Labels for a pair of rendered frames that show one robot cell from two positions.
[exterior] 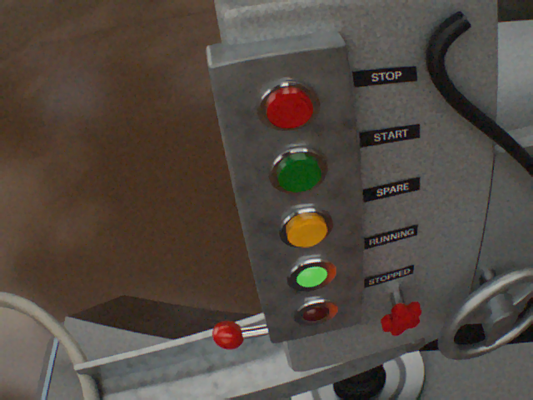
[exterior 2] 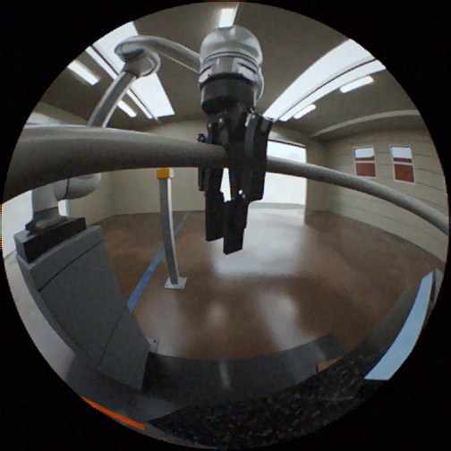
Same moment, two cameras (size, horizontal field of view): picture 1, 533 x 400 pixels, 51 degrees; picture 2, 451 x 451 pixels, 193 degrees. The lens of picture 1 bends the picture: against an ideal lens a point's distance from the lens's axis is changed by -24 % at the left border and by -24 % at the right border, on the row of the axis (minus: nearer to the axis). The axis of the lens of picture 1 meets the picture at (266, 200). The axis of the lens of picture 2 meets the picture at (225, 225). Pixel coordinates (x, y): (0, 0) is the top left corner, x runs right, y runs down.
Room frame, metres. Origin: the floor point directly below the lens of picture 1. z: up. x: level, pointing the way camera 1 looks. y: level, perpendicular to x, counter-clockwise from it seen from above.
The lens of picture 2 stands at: (0.28, 0.59, 0.91)
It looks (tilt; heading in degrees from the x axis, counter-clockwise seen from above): 14 degrees down; 70
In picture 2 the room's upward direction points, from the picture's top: straight up
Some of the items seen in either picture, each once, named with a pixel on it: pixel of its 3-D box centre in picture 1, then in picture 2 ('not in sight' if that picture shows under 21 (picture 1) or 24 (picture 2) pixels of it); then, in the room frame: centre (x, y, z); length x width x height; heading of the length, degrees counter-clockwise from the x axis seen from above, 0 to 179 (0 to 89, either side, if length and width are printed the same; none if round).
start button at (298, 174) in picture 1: (299, 172); not in sight; (0.31, -0.02, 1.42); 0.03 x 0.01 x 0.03; 91
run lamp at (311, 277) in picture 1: (311, 274); not in sight; (0.31, -0.02, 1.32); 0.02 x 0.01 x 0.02; 91
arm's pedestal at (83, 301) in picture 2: not in sight; (84, 319); (-0.27, 1.00, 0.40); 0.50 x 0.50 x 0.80; 76
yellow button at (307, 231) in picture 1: (306, 229); not in sight; (0.31, -0.02, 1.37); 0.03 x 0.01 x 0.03; 91
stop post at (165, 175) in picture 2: not in sight; (167, 232); (0.22, 1.88, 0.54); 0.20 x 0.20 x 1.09; 73
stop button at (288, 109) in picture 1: (289, 107); not in sight; (0.31, -0.02, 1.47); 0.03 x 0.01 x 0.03; 91
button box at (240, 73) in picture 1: (301, 212); not in sight; (0.32, -0.02, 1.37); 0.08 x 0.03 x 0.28; 91
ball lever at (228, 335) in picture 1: (250, 332); not in sight; (0.37, 0.04, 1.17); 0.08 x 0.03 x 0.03; 91
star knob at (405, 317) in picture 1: (398, 307); not in sight; (0.31, -0.10, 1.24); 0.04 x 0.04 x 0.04; 1
